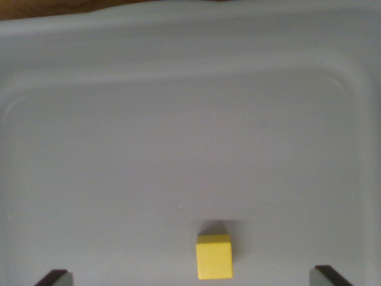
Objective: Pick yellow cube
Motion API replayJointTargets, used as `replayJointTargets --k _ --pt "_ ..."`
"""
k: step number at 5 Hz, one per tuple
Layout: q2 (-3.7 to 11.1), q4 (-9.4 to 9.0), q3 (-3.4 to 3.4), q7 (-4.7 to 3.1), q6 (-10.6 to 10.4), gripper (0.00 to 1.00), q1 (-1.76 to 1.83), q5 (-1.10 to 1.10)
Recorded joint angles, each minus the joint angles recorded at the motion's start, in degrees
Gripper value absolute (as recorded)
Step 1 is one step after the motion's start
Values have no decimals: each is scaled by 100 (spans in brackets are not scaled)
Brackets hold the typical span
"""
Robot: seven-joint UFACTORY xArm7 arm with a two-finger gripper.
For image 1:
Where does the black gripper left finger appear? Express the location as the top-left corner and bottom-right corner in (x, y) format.
(34, 269), (74, 286)

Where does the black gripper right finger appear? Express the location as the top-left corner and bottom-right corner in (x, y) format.
(309, 265), (357, 286)

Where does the yellow cube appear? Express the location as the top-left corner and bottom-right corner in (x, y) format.
(195, 234), (233, 281)

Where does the grey plastic bin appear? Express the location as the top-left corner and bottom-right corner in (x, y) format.
(0, 0), (381, 286)

